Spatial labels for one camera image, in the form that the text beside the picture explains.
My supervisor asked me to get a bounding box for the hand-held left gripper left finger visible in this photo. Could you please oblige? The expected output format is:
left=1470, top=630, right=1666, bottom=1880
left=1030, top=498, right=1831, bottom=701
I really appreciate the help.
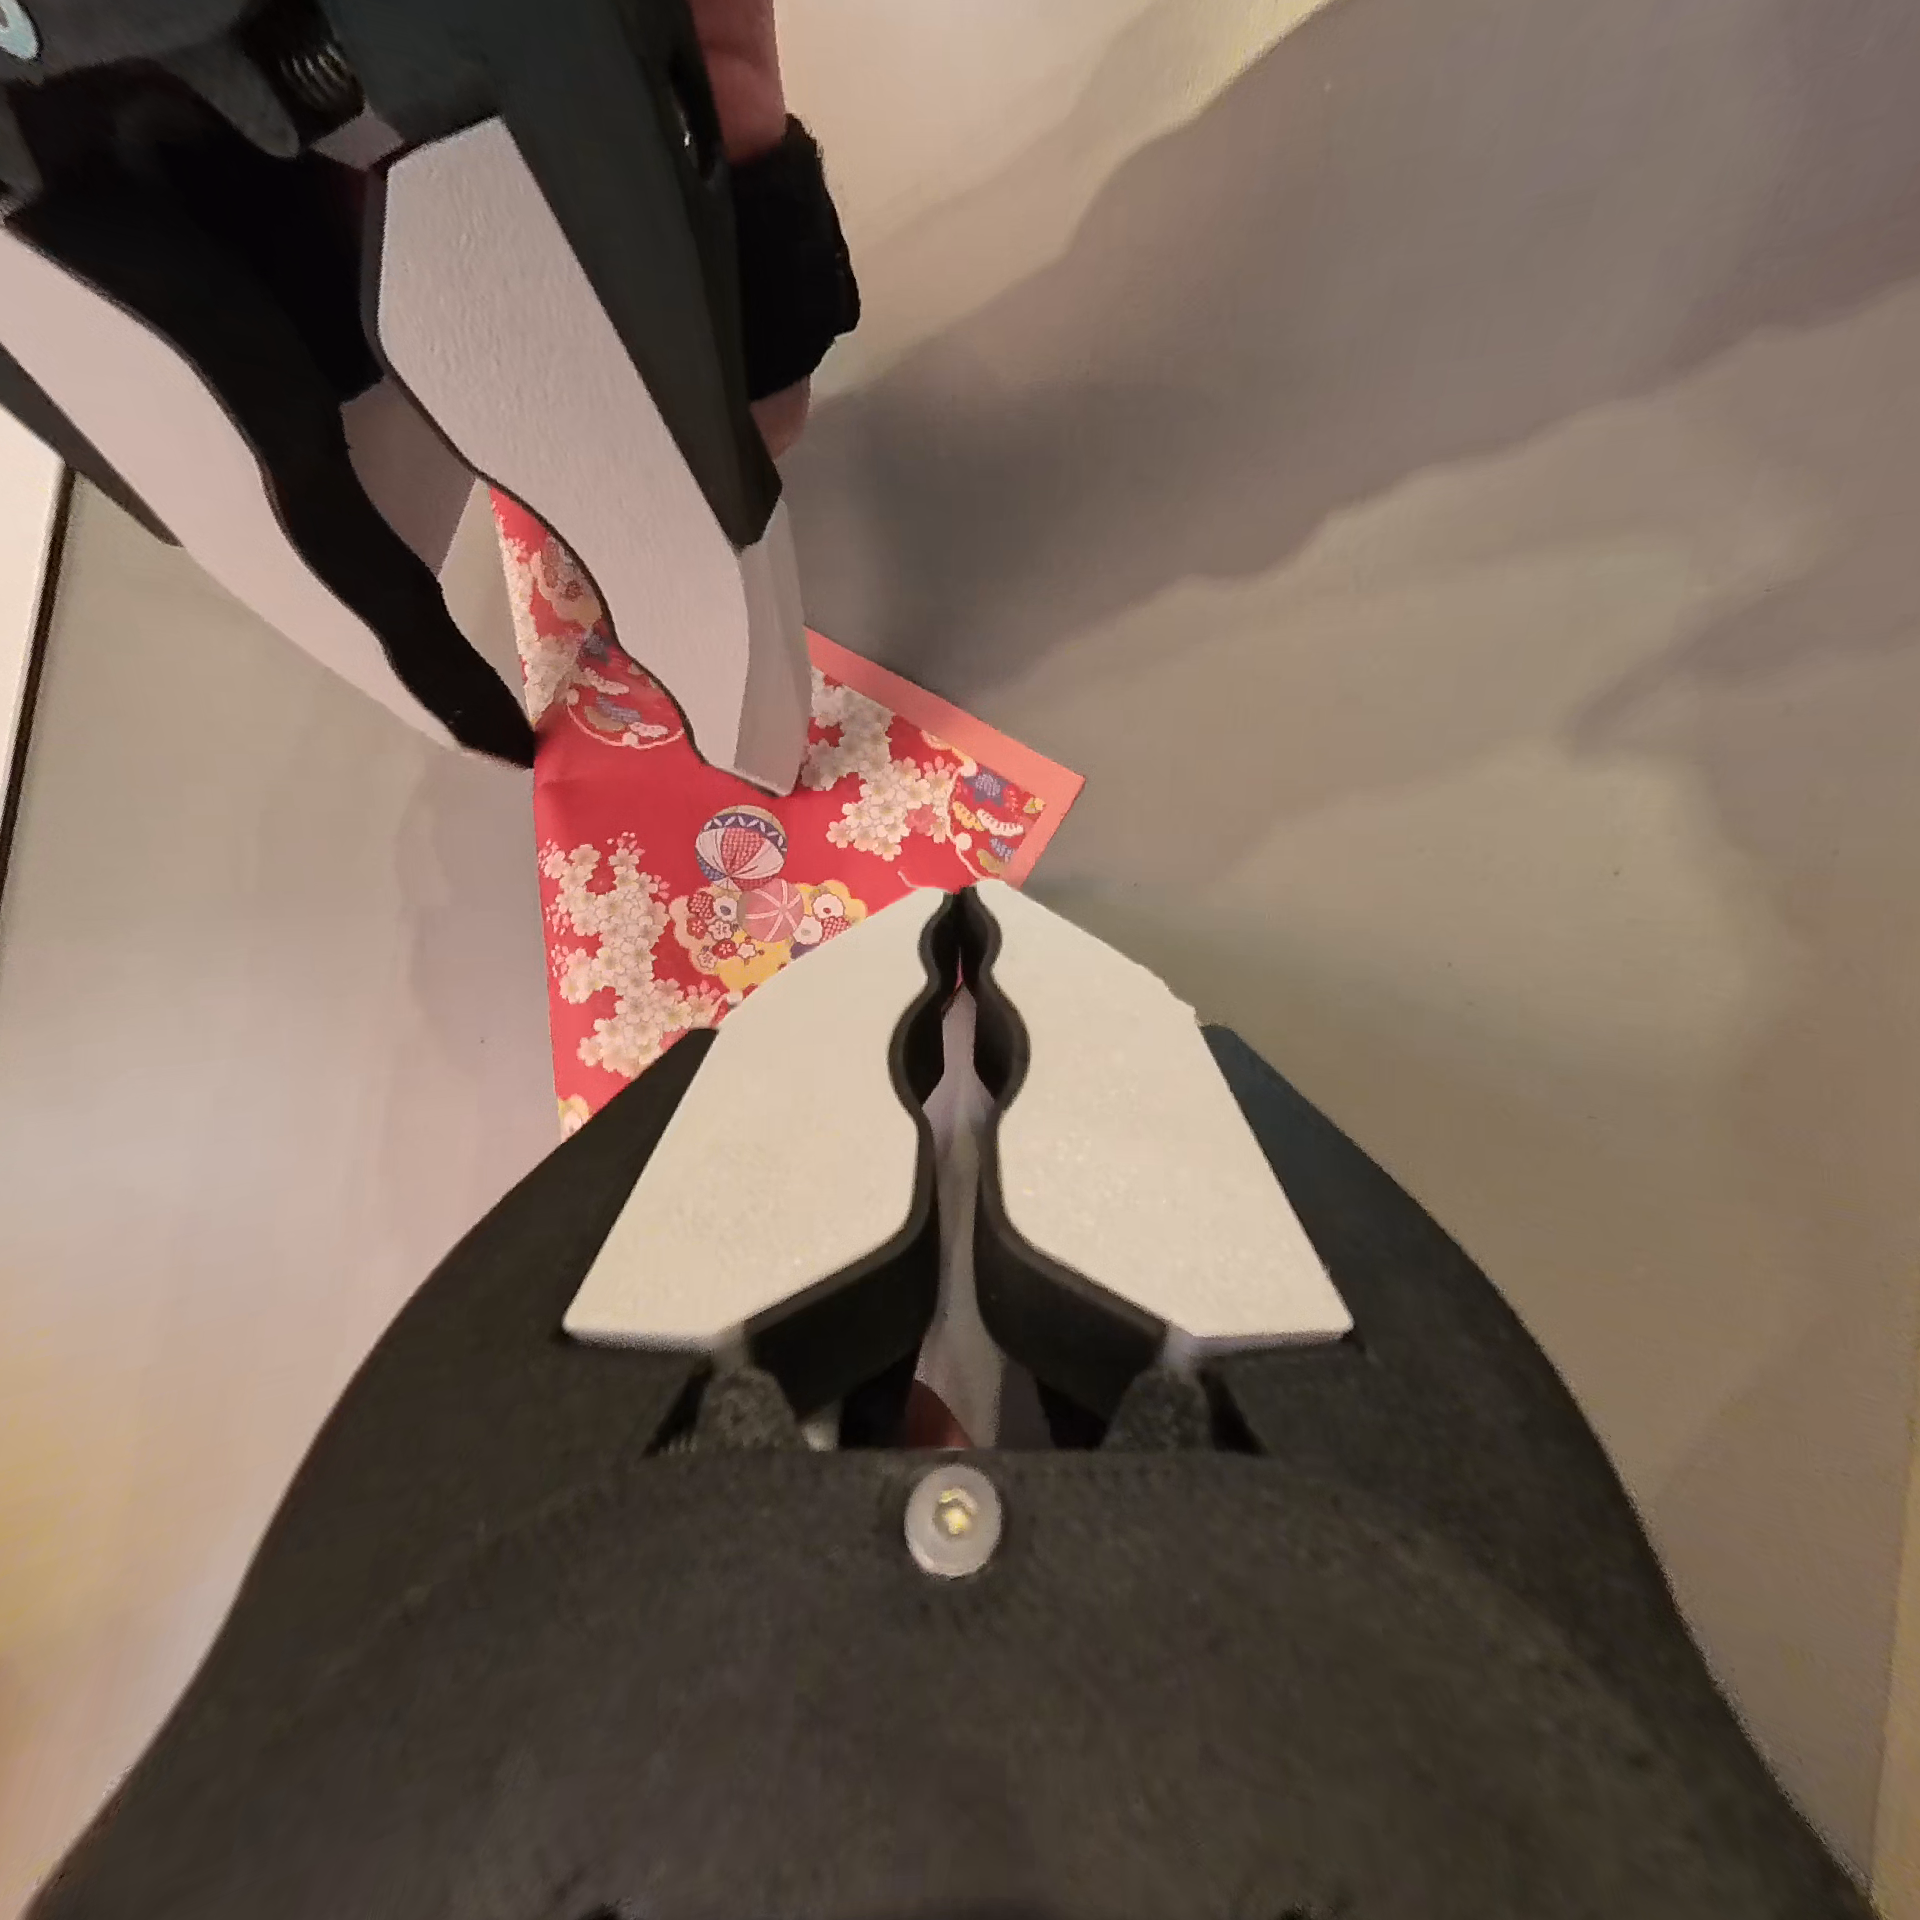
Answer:
left=562, top=891, right=963, bottom=1422

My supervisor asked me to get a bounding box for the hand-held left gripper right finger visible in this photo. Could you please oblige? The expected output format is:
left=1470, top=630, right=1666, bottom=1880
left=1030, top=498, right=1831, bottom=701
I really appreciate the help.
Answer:
left=967, top=882, right=1355, bottom=1422

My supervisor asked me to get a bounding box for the person's right hand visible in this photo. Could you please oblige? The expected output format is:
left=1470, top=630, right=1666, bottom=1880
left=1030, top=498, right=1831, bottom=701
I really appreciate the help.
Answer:
left=697, top=0, right=817, bottom=461

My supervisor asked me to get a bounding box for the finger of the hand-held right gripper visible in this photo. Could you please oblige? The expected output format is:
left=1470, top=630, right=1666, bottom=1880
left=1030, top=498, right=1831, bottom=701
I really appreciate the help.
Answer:
left=0, top=199, right=537, bottom=771
left=343, top=106, right=817, bottom=800

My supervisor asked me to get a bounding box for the red floral origami paper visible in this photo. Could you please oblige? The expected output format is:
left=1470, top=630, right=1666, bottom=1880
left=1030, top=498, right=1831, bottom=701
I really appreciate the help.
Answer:
left=486, top=487, right=1085, bottom=1448

